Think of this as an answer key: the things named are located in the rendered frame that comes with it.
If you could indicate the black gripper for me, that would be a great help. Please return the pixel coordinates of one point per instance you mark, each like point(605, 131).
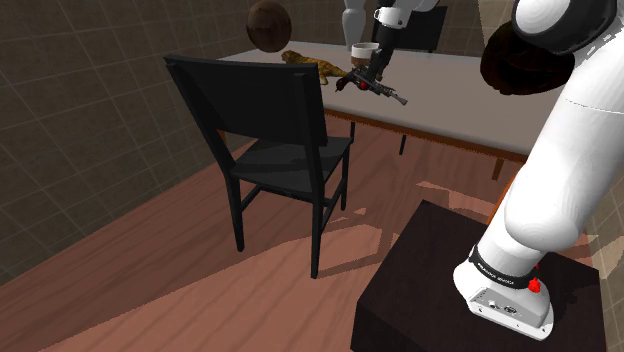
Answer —
point(385, 46)

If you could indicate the dark robot stand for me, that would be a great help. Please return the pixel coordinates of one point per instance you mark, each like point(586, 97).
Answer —
point(419, 292)

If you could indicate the large dark brown round object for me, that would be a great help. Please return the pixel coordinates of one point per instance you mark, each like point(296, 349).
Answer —
point(521, 66)

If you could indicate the black toy gun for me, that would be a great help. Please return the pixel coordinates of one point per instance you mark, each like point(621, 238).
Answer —
point(373, 88)

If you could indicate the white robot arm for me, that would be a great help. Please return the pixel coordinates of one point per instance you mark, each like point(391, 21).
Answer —
point(560, 170)

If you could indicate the small dark brown round object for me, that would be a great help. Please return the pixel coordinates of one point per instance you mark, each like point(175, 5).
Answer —
point(269, 27)

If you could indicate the black wooden chair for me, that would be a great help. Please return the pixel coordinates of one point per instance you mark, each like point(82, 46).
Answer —
point(253, 97)

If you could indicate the white and brown cup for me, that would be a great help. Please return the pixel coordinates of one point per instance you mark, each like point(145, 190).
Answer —
point(363, 50)

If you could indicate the white vase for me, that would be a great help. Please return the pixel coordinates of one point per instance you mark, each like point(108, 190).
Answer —
point(354, 24)

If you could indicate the grey top wooden table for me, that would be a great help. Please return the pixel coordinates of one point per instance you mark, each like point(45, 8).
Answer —
point(448, 109)

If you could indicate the yellow brown dinosaur figure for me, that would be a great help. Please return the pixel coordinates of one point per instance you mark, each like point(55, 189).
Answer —
point(317, 63)

